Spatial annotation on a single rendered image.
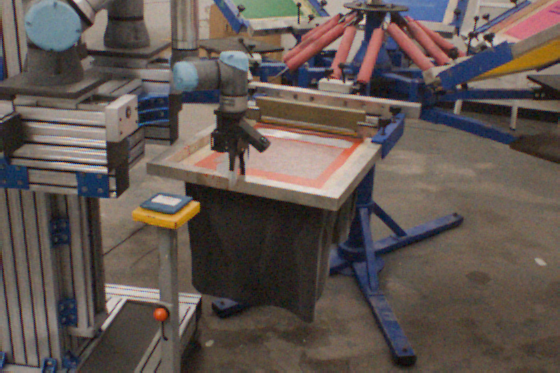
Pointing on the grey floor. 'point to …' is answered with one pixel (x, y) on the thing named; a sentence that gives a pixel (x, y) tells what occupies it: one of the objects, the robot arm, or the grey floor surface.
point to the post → (168, 275)
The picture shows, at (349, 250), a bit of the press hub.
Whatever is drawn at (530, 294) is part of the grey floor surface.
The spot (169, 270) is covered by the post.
